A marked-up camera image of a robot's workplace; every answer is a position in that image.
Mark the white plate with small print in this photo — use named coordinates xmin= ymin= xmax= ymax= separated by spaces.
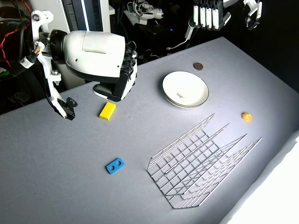
xmin=162 ymin=70 xmax=209 ymax=107

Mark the yellow rectangular block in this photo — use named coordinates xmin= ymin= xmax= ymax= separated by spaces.
xmin=99 ymin=101 xmax=117 ymax=121

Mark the white cable with plug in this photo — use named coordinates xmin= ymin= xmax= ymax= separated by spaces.
xmin=166 ymin=18 xmax=195 ymax=51

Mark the silver wire rack shelf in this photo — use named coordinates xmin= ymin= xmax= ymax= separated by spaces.
xmin=147 ymin=113 xmax=263 ymax=210

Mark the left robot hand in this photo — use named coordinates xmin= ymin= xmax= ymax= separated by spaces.
xmin=192 ymin=0 xmax=234 ymax=31

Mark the blue block with two holes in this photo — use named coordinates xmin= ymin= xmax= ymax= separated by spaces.
xmin=105 ymin=157 xmax=126 ymax=175

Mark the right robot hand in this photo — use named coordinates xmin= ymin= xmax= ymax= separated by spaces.
xmin=63 ymin=29 xmax=139 ymax=103

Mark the orange swirl cookie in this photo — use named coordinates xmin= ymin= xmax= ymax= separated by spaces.
xmin=241 ymin=112 xmax=254 ymax=123

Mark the white black-rimmed plate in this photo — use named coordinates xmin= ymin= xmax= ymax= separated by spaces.
xmin=163 ymin=93 xmax=208 ymax=110

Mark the white background device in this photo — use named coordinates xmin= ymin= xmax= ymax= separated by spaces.
xmin=123 ymin=0 xmax=164 ymax=26

